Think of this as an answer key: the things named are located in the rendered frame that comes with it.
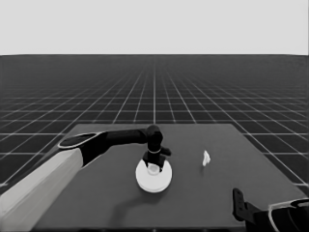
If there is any small white T-shaped piece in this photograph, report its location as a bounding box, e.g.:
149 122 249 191
202 150 211 167

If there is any large thick white disc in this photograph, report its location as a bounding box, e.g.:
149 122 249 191
135 158 173 194

